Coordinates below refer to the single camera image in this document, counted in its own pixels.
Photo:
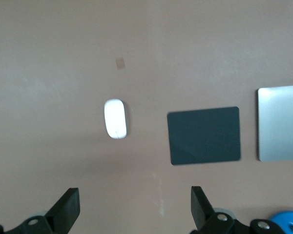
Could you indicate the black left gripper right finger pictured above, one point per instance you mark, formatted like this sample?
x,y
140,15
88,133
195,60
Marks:
x,y
202,214

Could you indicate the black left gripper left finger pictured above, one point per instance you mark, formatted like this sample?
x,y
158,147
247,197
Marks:
x,y
63,214

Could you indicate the white computer mouse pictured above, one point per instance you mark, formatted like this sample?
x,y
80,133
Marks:
x,y
115,118

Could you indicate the black mouse pad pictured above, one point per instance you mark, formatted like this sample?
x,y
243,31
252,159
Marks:
x,y
205,136

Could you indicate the blue desk lamp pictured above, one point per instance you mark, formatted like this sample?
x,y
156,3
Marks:
x,y
283,218

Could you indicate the silver laptop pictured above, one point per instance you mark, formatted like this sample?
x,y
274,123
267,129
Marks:
x,y
280,122

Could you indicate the brown tape patch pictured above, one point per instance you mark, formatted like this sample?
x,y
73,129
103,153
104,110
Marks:
x,y
120,63

